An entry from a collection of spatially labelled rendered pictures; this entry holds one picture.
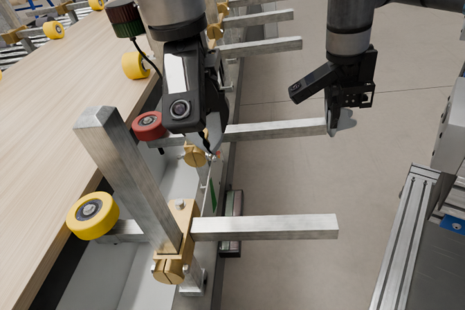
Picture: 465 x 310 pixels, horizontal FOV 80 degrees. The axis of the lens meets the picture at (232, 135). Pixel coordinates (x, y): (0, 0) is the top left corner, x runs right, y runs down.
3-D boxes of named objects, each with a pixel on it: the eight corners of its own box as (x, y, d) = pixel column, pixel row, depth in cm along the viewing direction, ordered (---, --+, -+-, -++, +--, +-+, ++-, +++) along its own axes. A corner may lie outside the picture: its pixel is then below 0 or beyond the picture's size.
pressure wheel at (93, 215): (125, 216, 59) (100, 182, 52) (143, 239, 54) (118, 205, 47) (90, 243, 55) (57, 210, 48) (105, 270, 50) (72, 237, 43)
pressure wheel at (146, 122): (180, 142, 76) (167, 107, 68) (173, 162, 70) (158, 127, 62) (152, 144, 77) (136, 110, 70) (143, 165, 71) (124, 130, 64)
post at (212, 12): (233, 95, 116) (209, -37, 86) (233, 99, 113) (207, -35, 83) (225, 96, 117) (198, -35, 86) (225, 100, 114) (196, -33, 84)
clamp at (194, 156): (215, 129, 73) (211, 114, 70) (208, 167, 63) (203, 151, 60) (194, 131, 74) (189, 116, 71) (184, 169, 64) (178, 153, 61)
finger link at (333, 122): (338, 132, 59) (342, 97, 53) (331, 133, 59) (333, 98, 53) (333, 119, 62) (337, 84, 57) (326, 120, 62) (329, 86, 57)
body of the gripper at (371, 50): (371, 111, 55) (382, 55, 48) (326, 115, 57) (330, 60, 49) (360, 90, 61) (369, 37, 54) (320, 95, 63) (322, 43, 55)
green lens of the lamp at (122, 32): (154, 23, 50) (149, 10, 49) (143, 35, 45) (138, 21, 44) (124, 27, 51) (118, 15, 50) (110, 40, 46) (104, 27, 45)
